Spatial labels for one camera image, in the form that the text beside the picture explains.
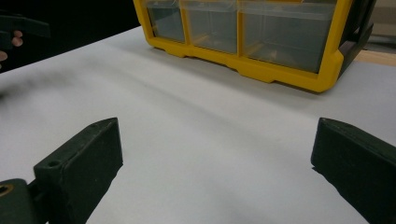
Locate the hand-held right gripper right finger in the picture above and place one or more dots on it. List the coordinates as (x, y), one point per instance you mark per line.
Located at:
(358, 161)

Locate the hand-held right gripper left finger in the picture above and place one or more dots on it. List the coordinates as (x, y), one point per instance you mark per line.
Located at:
(81, 165)

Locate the medium clear plastic drawer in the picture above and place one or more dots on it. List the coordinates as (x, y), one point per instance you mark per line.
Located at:
(213, 29)

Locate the yellow and black drawer cabinet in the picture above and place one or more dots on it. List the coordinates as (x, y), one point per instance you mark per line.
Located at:
(328, 67)

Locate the narrow clear plastic drawer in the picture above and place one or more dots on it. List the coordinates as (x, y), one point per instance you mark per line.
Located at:
(166, 23)

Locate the wide clear plastic drawer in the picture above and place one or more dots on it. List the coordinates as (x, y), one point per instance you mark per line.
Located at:
(285, 42)

